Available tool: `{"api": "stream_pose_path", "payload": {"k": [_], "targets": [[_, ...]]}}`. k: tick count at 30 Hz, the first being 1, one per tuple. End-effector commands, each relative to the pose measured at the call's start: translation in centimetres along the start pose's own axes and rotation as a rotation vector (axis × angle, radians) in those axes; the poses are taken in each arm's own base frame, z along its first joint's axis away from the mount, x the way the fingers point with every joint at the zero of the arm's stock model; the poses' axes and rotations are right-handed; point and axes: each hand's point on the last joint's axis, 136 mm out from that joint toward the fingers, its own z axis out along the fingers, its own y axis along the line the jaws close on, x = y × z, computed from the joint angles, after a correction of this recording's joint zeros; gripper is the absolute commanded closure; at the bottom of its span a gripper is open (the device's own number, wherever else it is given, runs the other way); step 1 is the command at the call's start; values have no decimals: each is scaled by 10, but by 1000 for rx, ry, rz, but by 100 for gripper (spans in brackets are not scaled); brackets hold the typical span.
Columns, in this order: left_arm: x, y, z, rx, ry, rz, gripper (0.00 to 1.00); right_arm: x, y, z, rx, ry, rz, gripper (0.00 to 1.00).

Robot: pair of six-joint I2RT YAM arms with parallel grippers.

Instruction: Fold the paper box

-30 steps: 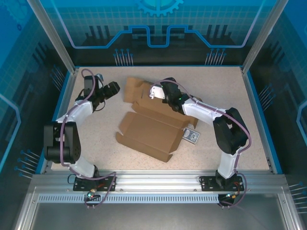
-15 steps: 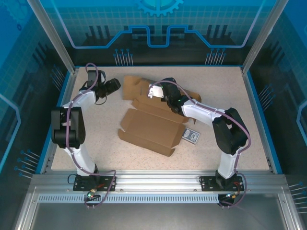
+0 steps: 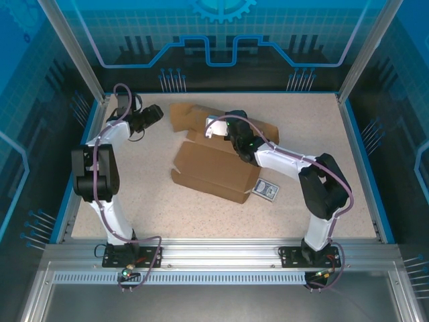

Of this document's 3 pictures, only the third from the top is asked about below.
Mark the blue playing card deck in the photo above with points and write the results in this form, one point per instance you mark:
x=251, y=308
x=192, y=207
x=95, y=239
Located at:
x=266, y=191

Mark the aluminium mounting rail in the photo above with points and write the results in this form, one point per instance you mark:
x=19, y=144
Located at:
x=218, y=255

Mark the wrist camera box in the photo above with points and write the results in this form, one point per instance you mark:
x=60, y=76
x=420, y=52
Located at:
x=123, y=104
x=217, y=126

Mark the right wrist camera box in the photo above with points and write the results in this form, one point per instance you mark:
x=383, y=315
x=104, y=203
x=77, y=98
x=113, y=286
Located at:
x=217, y=126

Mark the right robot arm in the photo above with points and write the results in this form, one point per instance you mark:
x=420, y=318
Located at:
x=285, y=161

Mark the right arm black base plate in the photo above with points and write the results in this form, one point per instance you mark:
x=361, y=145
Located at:
x=291, y=258

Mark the brown cardboard box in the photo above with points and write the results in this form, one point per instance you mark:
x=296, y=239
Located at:
x=214, y=167

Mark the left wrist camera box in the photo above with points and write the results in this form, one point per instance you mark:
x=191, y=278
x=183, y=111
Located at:
x=123, y=104

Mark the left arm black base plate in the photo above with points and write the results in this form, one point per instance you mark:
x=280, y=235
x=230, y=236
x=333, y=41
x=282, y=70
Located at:
x=115, y=264

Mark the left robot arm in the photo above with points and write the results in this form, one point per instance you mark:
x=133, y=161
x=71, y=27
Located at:
x=110, y=214

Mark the small LED connector board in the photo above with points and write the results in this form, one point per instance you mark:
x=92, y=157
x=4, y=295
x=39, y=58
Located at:
x=129, y=272
x=321, y=274

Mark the aluminium frame post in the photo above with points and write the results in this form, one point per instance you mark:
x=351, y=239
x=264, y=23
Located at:
x=365, y=57
x=79, y=57

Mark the aluminium front frame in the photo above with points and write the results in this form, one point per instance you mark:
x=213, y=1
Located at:
x=407, y=302

